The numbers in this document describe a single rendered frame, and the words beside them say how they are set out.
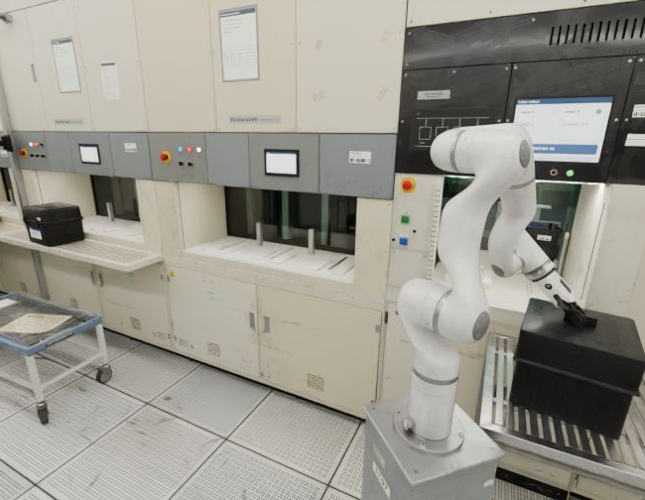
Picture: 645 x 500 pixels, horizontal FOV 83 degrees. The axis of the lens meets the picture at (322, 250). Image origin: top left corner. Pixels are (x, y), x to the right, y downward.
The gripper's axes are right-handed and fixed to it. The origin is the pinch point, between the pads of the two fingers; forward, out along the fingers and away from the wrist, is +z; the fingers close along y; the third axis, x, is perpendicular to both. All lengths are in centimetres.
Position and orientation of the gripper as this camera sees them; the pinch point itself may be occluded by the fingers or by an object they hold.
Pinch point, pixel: (578, 315)
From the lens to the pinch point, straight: 134.4
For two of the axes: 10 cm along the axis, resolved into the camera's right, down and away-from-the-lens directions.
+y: 5.6, -2.3, 7.9
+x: -6.0, 5.5, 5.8
